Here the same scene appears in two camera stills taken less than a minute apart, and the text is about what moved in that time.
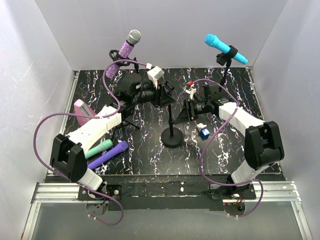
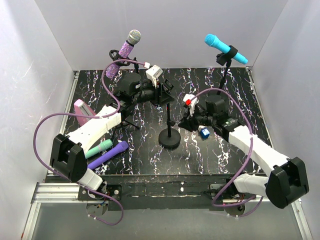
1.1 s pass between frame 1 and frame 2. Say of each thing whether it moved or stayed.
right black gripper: moved
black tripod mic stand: stayed
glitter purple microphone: stayed
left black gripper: stayed
